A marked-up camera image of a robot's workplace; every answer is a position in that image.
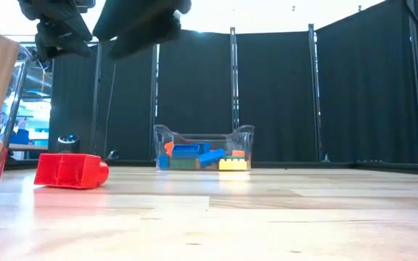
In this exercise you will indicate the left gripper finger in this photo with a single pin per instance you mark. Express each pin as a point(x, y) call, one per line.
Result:
point(62, 47)
point(67, 29)

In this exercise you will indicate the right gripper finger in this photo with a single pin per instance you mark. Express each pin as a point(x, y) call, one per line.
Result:
point(147, 40)
point(140, 18)

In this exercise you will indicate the clear plastic bin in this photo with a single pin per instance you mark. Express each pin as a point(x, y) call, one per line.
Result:
point(243, 139)
point(15, 101)

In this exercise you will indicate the red stepped plastic block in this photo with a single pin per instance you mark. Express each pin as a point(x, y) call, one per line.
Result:
point(71, 170)

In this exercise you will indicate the yellow plastic brick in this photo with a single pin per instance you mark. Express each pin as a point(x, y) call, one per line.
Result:
point(233, 165)

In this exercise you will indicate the black curtain pole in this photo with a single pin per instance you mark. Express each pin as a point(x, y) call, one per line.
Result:
point(414, 108)
point(315, 108)
point(96, 101)
point(154, 101)

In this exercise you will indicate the grey curtain pole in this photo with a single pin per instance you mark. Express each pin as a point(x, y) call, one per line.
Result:
point(235, 79)

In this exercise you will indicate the wooden desk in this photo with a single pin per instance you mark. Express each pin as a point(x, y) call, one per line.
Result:
point(27, 146)

